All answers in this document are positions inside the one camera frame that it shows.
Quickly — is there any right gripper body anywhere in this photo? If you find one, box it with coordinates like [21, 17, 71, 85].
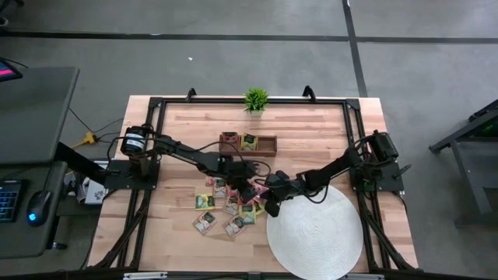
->
[268, 174, 310, 200]

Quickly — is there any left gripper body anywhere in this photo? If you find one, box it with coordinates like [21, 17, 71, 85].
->
[217, 155, 258, 187]

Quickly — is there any vanilla cinnamon apple tea sachet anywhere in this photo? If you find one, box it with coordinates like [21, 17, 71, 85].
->
[223, 215, 247, 238]
[192, 211, 218, 236]
[223, 194, 240, 215]
[212, 177, 229, 198]

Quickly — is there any white round woven placemat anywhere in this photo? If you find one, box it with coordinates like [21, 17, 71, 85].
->
[265, 181, 365, 280]

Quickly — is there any wooden three-compartment tea box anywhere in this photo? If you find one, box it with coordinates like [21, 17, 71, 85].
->
[219, 131, 278, 158]

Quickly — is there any small potted green plant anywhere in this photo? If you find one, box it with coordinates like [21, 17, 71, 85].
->
[243, 87, 269, 117]

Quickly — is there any white printed cardboard box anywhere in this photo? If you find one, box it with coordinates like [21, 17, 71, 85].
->
[75, 177, 110, 206]

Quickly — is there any yellow power plug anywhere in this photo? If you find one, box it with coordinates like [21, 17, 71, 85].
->
[72, 131, 99, 149]

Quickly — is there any black desk support beam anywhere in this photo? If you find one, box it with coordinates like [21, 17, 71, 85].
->
[54, 142, 110, 186]

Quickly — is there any black metal side table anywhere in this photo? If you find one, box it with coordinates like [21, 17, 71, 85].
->
[429, 99, 498, 226]

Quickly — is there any black computer mouse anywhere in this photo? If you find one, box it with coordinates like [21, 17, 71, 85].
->
[26, 189, 54, 228]

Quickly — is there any dark grey desk top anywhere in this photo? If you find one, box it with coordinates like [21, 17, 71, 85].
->
[0, 65, 81, 165]

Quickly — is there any dark grey keyboard shelf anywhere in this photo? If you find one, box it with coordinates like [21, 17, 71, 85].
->
[0, 161, 69, 260]

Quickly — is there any backlit black keyboard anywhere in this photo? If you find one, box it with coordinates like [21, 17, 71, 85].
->
[0, 178, 27, 225]

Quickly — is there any tablet with pink screen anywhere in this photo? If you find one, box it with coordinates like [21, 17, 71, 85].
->
[0, 58, 23, 82]

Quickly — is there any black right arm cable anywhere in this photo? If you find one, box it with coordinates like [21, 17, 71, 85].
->
[303, 182, 331, 205]

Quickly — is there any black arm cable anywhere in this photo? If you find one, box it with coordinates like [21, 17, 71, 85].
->
[303, 182, 331, 205]
[182, 139, 273, 179]

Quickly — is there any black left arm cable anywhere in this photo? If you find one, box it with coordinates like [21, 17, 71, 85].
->
[182, 139, 273, 179]

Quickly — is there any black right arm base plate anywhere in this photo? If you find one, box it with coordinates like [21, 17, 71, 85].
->
[349, 161, 412, 192]

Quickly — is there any silver metal bracket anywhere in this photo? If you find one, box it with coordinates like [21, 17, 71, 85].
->
[123, 271, 168, 280]
[341, 273, 385, 280]

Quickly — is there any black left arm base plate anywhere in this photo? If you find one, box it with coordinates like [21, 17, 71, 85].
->
[103, 159, 161, 191]

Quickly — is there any black floor cable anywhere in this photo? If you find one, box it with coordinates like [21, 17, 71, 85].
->
[68, 107, 125, 135]

